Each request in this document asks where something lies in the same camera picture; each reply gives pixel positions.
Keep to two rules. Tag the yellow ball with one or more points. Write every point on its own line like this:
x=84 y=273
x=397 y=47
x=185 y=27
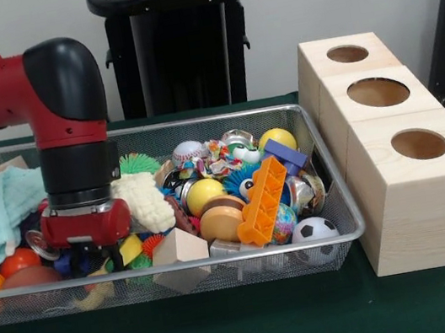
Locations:
x=203 y=193
x=277 y=137

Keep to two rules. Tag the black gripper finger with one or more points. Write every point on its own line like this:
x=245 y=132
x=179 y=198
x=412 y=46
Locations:
x=78 y=262
x=116 y=257

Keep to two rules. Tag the wooden box with three holes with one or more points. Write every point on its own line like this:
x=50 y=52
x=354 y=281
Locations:
x=427 y=217

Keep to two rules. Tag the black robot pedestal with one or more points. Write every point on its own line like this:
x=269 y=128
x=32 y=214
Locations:
x=190 y=73

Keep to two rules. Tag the purple toy block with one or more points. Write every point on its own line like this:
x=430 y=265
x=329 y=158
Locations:
x=287 y=157

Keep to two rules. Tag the yellow plush duck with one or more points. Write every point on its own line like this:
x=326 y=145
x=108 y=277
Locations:
x=93 y=298

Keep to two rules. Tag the cream knitted cloth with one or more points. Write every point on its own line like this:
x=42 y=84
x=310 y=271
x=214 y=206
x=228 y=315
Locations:
x=143 y=205

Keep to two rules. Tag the silver-topped soda can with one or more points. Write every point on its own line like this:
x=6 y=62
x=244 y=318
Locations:
x=35 y=244

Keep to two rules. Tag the toy burger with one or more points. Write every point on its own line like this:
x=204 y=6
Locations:
x=219 y=220

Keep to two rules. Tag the clear mesh bin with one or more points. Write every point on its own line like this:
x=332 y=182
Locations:
x=224 y=279

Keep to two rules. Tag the plain wooden block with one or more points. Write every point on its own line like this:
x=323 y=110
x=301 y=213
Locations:
x=178 y=248

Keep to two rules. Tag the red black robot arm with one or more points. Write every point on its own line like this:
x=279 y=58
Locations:
x=61 y=95

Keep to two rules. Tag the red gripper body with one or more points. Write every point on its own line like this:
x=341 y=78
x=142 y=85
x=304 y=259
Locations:
x=87 y=227

